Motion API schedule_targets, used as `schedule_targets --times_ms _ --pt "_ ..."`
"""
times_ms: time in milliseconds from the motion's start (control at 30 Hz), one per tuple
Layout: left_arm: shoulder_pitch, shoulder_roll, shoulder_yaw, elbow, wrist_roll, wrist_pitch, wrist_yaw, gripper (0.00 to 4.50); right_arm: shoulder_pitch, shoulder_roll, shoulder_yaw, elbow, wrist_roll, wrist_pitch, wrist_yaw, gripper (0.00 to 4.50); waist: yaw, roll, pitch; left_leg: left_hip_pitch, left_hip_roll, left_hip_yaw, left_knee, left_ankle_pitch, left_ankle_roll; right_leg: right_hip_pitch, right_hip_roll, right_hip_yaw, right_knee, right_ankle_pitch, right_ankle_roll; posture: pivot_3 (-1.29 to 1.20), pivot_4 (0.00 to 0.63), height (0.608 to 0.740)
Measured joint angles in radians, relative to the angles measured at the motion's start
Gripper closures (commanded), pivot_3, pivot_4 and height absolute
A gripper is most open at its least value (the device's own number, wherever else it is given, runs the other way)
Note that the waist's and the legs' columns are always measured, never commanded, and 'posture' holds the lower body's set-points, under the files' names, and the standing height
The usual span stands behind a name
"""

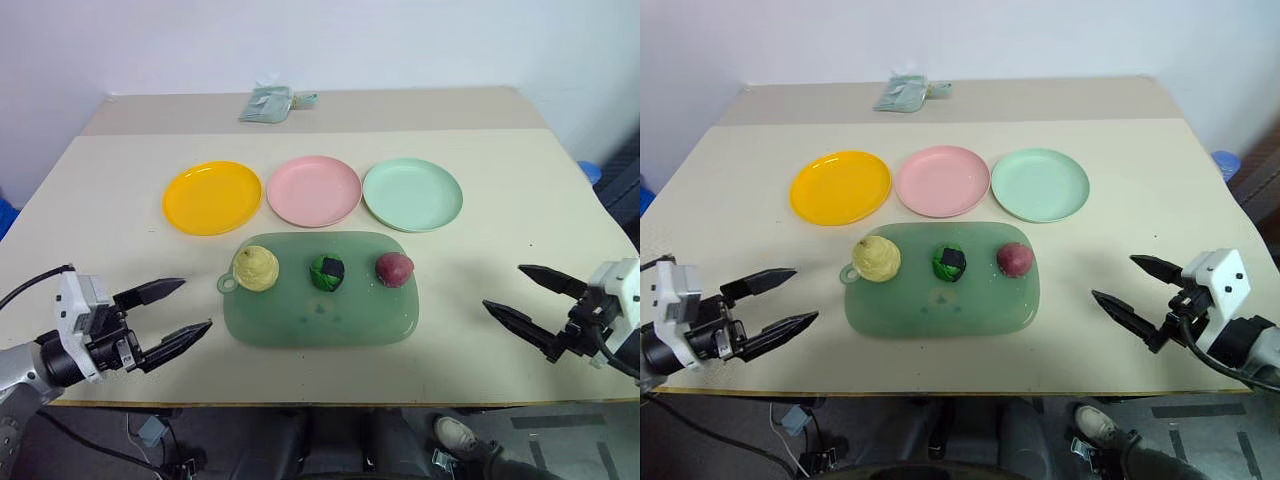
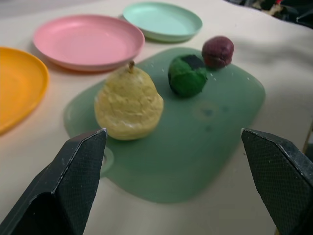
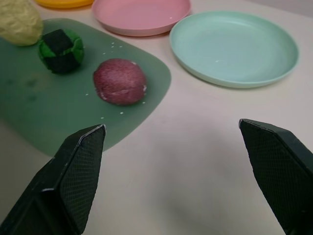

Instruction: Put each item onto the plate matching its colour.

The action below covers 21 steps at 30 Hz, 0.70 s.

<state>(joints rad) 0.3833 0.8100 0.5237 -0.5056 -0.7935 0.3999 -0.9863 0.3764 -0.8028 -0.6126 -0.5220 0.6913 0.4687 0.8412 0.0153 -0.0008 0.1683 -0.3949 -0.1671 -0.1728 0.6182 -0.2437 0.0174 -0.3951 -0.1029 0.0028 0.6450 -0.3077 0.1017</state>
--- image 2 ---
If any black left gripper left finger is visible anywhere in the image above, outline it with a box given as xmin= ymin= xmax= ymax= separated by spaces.
xmin=0 ymin=128 xmax=108 ymax=235

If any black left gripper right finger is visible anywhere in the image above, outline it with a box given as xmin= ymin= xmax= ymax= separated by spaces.
xmin=241 ymin=127 xmax=313 ymax=235

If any orange plate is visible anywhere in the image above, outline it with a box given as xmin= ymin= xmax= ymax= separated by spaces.
xmin=0 ymin=47 xmax=50 ymax=135

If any green toy vegetable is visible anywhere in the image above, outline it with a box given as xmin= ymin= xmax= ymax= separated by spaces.
xmin=168 ymin=54 xmax=208 ymax=97

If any dark red round fruit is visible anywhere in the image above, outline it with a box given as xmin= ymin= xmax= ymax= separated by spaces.
xmin=201 ymin=36 xmax=235 ymax=69

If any pink plate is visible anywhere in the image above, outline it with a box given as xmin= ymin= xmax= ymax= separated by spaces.
xmin=33 ymin=14 xmax=146 ymax=72

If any mint green plate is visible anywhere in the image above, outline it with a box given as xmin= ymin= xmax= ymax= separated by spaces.
xmin=122 ymin=3 xmax=203 ymax=42

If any yellow pear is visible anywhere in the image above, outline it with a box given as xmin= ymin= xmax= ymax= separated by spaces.
xmin=94 ymin=61 xmax=164 ymax=141

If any green cutting board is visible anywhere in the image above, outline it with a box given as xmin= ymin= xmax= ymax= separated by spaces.
xmin=63 ymin=47 xmax=266 ymax=204

